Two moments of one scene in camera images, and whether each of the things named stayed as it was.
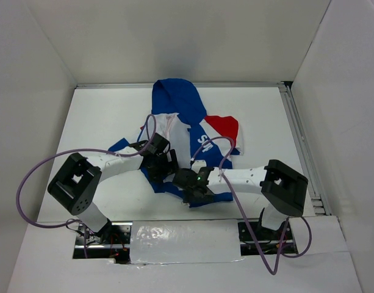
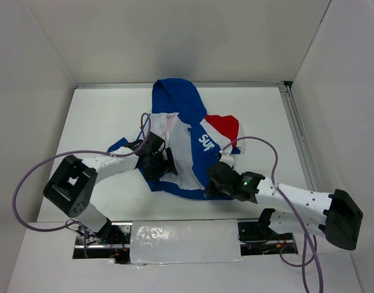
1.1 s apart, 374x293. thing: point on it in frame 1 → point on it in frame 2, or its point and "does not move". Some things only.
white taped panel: (185, 242) does not move
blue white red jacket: (197, 140) does not move
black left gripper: (169, 166) does not move
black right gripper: (188, 195) → (212, 190)
